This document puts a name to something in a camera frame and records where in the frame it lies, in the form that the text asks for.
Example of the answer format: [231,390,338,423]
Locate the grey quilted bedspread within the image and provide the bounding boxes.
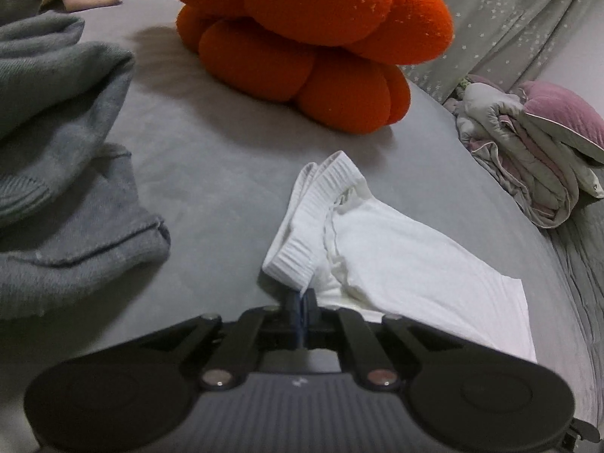
[547,189,604,341]

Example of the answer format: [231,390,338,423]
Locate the grey knit sweater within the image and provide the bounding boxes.
[0,0,136,227]

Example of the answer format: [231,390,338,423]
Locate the white shorts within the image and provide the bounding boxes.
[261,150,539,364]

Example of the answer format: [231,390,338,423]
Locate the orange pumpkin plush pillow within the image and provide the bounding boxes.
[158,0,455,134]

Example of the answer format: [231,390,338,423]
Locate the folded grey pink quilt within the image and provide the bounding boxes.
[455,75,604,230]

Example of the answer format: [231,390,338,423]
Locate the grey velvet bed sheet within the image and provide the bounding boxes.
[0,0,604,453]

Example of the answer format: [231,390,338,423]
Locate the purple pillow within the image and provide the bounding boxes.
[516,80,604,166]

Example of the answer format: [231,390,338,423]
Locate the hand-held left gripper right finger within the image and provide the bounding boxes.
[302,290,458,390]

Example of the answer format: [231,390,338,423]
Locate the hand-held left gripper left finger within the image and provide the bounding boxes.
[134,293,303,391]

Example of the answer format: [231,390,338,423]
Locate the grey star-print curtain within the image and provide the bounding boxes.
[401,0,595,105]

